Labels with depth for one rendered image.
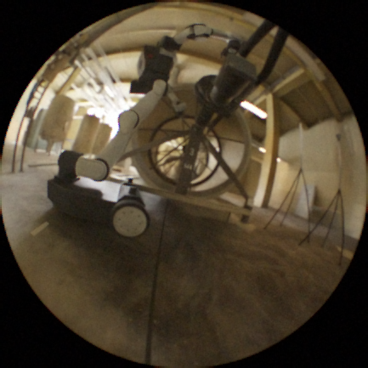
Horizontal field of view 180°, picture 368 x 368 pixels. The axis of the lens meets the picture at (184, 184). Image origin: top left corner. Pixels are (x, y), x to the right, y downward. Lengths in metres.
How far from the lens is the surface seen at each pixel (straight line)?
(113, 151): 0.75
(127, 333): 0.37
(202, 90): 0.70
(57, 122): 4.82
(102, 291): 0.42
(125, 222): 0.59
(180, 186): 1.15
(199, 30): 0.91
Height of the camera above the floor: 0.37
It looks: 3 degrees down
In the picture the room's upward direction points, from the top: 15 degrees clockwise
